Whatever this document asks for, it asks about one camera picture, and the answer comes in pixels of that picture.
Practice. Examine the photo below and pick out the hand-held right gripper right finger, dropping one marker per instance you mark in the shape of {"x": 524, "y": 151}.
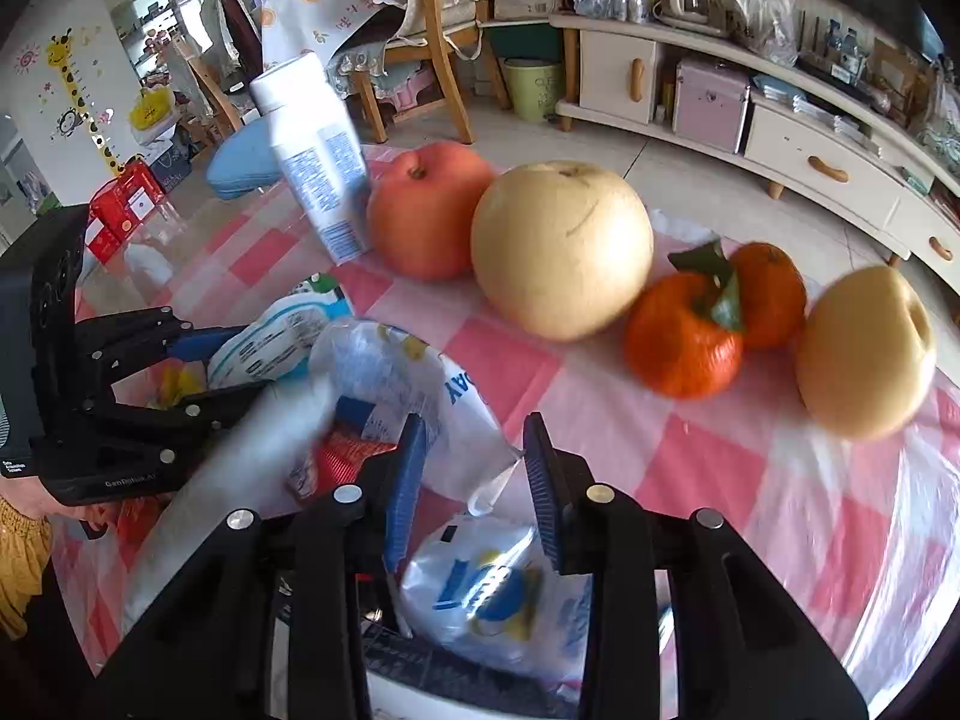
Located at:
{"x": 540, "y": 480}

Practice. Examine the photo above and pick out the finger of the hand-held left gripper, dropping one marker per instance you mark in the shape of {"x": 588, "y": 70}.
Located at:
{"x": 202, "y": 343}
{"x": 225, "y": 406}

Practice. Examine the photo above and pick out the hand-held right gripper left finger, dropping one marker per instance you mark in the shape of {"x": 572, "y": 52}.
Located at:
{"x": 409, "y": 480}

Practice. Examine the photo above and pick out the red wrapper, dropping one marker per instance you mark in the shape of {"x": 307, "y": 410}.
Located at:
{"x": 345, "y": 465}

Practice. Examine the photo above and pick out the white blue printed wrapper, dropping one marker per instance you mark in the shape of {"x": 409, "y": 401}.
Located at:
{"x": 277, "y": 337}

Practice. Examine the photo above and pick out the white blue printed plastic bag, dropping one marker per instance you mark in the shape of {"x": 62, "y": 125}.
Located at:
{"x": 420, "y": 390}
{"x": 487, "y": 592}

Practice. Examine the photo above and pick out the person's left forearm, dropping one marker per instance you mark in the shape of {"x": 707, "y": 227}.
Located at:
{"x": 19, "y": 570}

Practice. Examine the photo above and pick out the person's left hand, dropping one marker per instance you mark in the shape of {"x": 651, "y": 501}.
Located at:
{"x": 79, "y": 516}

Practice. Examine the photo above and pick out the yellow wrapper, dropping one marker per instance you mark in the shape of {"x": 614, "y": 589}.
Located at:
{"x": 178, "y": 386}

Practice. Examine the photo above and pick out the pink white checkered tablecloth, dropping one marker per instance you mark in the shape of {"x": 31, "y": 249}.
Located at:
{"x": 600, "y": 405}

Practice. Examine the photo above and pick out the tangerine with green leaf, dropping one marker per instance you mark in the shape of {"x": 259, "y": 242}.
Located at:
{"x": 675, "y": 345}

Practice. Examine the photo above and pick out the yellow bag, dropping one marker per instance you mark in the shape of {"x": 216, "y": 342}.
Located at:
{"x": 154, "y": 112}

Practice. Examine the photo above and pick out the white blue label milk bottle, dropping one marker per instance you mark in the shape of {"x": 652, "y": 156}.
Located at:
{"x": 315, "y": 165}

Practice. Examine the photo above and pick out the yellow orange round fruit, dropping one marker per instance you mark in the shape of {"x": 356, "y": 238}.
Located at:
{"x": 562, "y": 247}

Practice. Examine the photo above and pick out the light wooden chair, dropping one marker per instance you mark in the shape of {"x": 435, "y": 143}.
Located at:
{"x": 214, "y": 101}

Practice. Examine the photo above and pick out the red orange apple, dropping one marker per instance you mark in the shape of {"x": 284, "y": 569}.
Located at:
{"x": 427, "y": 217}

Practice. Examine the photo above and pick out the plain tangerine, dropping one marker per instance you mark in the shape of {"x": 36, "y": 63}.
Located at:
{"x": 772, "y": 292}

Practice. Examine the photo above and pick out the dark wooden chair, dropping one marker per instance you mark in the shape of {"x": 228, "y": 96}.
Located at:
{"x": 238, "y": 30}

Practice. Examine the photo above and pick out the small yellow pear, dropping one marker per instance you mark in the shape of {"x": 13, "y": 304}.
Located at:
{"x": 862, "y": 360}

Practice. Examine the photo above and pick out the orange print white cloth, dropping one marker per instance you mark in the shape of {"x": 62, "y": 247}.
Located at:
{"x": 315, "y": 15}

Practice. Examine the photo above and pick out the wooden chair with lace cloth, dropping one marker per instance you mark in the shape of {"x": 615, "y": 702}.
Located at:
{"x": 442, "y": 52}

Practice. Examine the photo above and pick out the green bin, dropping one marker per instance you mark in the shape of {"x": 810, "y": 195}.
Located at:
{"x": 534, "y": 90}

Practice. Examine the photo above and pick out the pink case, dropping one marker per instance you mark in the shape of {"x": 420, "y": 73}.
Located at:
{"x": 712, "y": 105}

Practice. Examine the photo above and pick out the cream cabinet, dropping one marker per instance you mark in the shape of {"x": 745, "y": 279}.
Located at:
{"x": 787, "y": 135}

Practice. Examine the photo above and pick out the pack of clear small bottles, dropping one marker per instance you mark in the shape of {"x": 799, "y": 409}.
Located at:
{"x": 607, "y": 1}

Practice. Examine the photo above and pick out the clear plastic bag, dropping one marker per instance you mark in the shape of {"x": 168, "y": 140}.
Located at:
{"x": 765, "y": 11}

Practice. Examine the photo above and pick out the water bottle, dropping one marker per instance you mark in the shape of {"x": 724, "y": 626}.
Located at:
{"x": 852, "y": 52}
{"x": 832, "y": 45}

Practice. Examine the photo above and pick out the giraffe wall sticker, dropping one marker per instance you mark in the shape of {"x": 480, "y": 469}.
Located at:
{"x": 75, "y": 90}

